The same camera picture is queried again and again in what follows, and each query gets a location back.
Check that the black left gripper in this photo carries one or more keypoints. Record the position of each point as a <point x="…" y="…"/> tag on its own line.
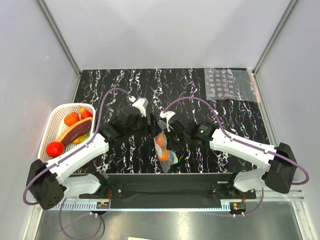
<point x="152" y="129"/>

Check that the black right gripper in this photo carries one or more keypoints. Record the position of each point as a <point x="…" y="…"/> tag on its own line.
<point x="172" y="145"/>

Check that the peach toy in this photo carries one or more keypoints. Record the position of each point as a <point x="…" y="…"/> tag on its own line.
<point x="161" y="140"/>

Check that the clear zip bag blue zipper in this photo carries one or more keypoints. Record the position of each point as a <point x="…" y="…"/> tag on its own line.
<point x="166" y="166"/>

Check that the green orange mango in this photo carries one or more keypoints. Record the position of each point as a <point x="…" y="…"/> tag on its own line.
<point x="164" y="154"/>

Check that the orange pumpkin toy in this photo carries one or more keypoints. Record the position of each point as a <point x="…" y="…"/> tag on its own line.
<point x="71" y="119"/>

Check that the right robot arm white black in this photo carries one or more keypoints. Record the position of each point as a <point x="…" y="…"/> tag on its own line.
<point x="275" y="164"/>

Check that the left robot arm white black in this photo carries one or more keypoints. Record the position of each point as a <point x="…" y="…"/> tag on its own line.
<point x="52" y="181"/>

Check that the red pepper toy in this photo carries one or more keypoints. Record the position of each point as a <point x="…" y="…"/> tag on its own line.
<point x="84" y="113"/>

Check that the yellow orange fruit toy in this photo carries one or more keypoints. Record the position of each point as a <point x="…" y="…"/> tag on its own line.
<point x="79" y="139"/>

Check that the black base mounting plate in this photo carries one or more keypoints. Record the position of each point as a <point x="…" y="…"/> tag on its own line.
<point x="169" y="191"/>

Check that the white plastic basket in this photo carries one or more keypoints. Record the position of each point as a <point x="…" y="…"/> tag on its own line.
<point x="56" y="126"/>

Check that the clear bags pink dots stack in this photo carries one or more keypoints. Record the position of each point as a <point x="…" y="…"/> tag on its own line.
<point x="231" y="84"/>

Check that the red tomato toy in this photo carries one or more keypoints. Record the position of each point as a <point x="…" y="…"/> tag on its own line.
<point x="55" y="149"/>

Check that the left connector board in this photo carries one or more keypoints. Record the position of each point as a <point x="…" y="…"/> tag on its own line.
<point x="103" y="204"/>

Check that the connector board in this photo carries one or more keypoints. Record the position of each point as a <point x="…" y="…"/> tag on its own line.
<point x="103" y="204"/>
<point x="238" y="207"/>

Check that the right connector board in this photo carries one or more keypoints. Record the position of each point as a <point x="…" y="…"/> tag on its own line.
<point x="238" y="207"/>

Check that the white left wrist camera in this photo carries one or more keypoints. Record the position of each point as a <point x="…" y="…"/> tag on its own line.
<point x="141" y="105"/>

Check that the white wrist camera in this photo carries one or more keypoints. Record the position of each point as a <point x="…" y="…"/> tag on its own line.
<point x="141" y="105"/>
<point x="166" y="116"/>

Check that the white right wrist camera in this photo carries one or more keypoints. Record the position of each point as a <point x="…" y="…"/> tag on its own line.
<point x="166" y="116"/>

